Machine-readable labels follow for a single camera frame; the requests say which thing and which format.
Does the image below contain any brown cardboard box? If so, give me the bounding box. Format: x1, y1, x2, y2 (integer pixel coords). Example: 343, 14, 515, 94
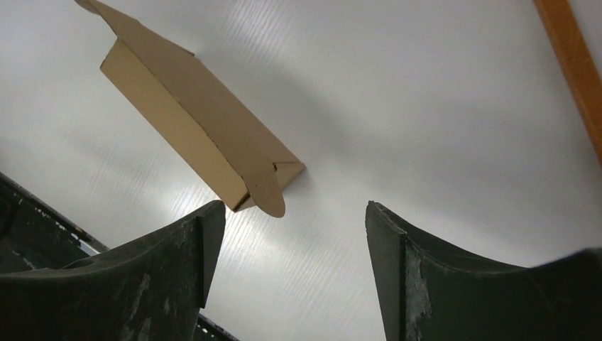
80, 1, 305, 217

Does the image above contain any orange wooden rack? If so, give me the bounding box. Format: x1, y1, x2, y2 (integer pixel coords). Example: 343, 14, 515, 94
534, 0, 601, 161

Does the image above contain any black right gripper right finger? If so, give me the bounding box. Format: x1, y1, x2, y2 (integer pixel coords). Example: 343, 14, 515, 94
365, 201, 601, 340

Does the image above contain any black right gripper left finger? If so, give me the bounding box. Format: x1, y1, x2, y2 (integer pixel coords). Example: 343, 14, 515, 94
1, 200, 226, 340

